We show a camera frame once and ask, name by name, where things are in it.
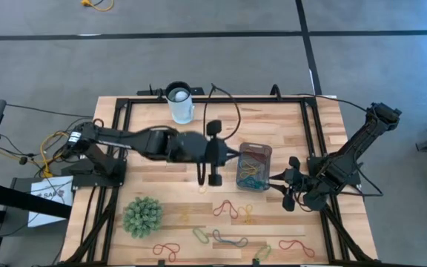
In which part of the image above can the red rubber band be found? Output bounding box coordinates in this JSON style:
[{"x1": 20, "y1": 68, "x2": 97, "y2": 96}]
[
  {"x1": 241, "y1": 147, "x2": 270, "y2": 164},
  {"x1": 278, "y1": 239, "x2": 316, "y2": 258},
  {"x1": 152, "y1": 243, "x2": 182, "y2": 263},
  {"x1": 212, "y1": 200, "x2": 239, "y2": 220}
]

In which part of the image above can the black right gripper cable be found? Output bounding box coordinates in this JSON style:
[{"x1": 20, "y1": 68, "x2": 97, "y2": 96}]
[{"x1": 341, "y1": 148, "x2": 384, "y2": 197}]

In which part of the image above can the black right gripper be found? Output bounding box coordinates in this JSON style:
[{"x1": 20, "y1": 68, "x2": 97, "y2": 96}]
[{"x1": 268, "y1": 155, "x2": 311, "y2": 213}]

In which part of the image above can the black metal beam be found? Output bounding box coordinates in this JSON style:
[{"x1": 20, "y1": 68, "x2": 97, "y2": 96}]
[{"x1": 0, "y1": 179, "x2": 73, "y2": 220}]

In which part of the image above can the yellow floor cable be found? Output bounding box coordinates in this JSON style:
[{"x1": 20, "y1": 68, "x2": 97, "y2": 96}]
[{"x1": 80, "y1": 0, "x2": 115, "y2": 12}]

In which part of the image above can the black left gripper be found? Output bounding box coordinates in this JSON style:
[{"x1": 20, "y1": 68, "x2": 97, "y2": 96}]
[{"x1": 197, "y1": 119, "x2": 242, "y2": 187}]

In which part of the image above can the green rubber band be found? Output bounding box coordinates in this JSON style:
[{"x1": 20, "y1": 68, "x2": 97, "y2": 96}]
[
  {"x1": 254, "y1": 244, "x2": 272, "y2": 263},
  {"x1": 192, "y1": 227, "x2": 211, "y2": 245}
]

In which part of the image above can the white cylindrical container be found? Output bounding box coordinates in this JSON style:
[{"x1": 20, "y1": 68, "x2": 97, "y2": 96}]
[{"x1": 164, "y1": 80, "x2": 196, "y2": 125}]

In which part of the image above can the transparent grey plastic bin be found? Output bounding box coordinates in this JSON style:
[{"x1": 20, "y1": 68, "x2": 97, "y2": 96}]
[{"x1": 235, "y1": 142, "x2": 274, "y2": 193}]

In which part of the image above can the green artificial plant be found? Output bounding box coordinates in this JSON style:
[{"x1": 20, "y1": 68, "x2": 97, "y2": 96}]
[{"x1": 121, "y1": 196, "x2": 165, "y2": 240}]

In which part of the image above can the blue rubber band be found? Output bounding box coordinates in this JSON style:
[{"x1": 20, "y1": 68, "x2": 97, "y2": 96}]
[
  {"x1": 246, "y1": 177, "x2": 270, "y2": 190},
  {"x1": 238, "y1": 174, "x2": 259, "y2": 188},
  {"x1": 241, "y1": 174, "x2": 268, "y2": 186},
  {"x1": 239, "y1": 179, "x2": 266, "y2": 191},
  {"x1": 212, "y1": 229, "x2": 249, "y2": 248}
]

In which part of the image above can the white paper sheet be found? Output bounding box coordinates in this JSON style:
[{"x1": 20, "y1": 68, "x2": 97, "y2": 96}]
[{"x1": 27, "y1": 175, "x2": 74, "y2": 228}]

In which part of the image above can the black floor cable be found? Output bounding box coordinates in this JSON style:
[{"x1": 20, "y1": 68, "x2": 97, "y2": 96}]
[{"x1": 4, "y1": 103, "x2": 95, "y2": 119}]

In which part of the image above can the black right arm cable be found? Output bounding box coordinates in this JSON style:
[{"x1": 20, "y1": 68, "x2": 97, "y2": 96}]
[{"x1": 293, "y1": 93, "x2": 372, "y2": 112}]

